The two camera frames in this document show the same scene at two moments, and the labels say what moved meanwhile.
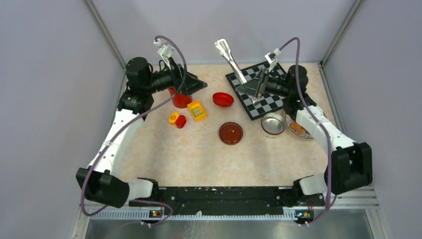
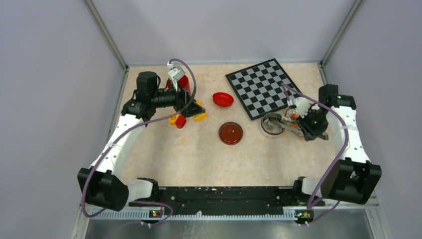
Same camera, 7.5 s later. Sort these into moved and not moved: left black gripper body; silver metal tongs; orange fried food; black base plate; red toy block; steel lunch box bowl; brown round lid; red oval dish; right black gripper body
Moved: silver metal tongs; orange fried food; left black gripper body; right black gripper body
Not moved: black base plate; steel lunch box bowl; red oval dish; brown round lid; red toy block
